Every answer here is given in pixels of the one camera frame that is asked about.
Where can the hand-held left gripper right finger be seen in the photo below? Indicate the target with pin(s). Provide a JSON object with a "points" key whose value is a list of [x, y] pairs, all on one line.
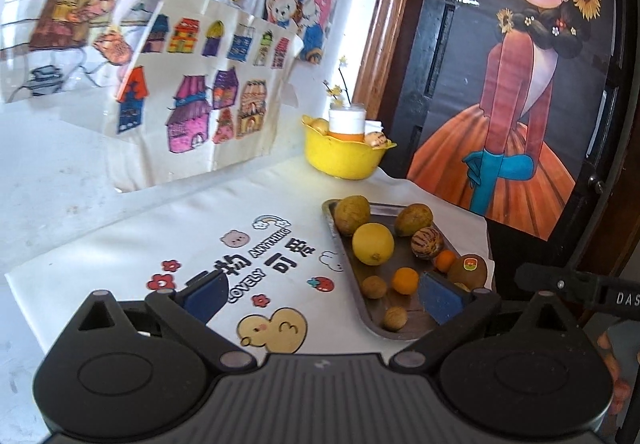
{"points": [[442, 296]]}

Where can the yellow bowl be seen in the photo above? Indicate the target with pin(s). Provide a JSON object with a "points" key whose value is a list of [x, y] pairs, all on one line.
{"points": [[345, 158]]}

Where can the wooden door frame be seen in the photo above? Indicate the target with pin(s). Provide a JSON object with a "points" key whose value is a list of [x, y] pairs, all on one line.
{"points": [[390, 23]]}

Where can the orange fruit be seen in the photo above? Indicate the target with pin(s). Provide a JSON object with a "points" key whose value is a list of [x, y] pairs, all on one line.
{"points": [[347, 135]]}

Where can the mottled yellow-brown lemon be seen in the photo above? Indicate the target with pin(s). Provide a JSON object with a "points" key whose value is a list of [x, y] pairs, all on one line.
{"points": [[414, 220], [352, 215]]}

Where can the black door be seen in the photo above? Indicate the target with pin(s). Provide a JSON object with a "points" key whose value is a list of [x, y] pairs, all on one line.
{"points": [[445, 48]]}

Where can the striped brown round fruit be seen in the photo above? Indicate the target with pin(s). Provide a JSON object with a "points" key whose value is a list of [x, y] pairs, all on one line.
{"points": [[376, 139], [427, 242]]}

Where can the small walnut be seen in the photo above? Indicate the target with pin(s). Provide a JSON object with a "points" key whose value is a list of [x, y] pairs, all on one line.
{"points": [[395, 318]]}

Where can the brown kiwi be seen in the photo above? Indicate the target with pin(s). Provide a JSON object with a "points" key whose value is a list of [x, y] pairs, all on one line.
{"points": [[467, 271]]}

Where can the coloured drawing of houses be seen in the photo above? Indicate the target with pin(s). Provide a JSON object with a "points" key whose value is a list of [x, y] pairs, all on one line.
{"points": [[200, 73]]}

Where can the white jar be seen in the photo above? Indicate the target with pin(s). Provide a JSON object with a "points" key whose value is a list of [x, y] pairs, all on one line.
{"points": [[346, 121]]}

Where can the small orange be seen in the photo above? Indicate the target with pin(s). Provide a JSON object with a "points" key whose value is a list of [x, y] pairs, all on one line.
{"points": [[405, 281], [445, 261]]}

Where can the white printed tablecloth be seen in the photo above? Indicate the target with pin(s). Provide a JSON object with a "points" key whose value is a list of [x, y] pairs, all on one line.
{"points": [[175, 234]]}

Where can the yellow fruit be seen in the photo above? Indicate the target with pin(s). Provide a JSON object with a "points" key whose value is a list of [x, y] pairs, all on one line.
{"points": [[319, 125]]}

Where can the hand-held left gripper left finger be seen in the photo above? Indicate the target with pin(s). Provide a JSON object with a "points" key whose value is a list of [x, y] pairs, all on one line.
{"points": [[202, 296]]}

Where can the bright yellow lemon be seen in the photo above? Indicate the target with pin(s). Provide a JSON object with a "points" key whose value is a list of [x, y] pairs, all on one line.
{"points": [[373, 244]]}

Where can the person's right hand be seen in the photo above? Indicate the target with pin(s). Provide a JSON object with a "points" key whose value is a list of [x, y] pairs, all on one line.
{"points": [[610, 349]]}

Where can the wall poster with orange dress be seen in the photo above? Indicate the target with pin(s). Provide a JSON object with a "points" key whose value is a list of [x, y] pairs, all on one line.
{"points": [[520, 148]]}

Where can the white paper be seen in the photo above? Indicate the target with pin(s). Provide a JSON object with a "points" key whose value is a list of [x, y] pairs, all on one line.
{"points": [[374, 125]]}

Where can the metal tray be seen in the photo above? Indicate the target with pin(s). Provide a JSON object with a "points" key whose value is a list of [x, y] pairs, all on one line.
{"points": [[400, 244]]}

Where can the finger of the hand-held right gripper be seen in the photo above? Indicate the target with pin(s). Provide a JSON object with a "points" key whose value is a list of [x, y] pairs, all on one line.
{"points": [[550, 280]]}

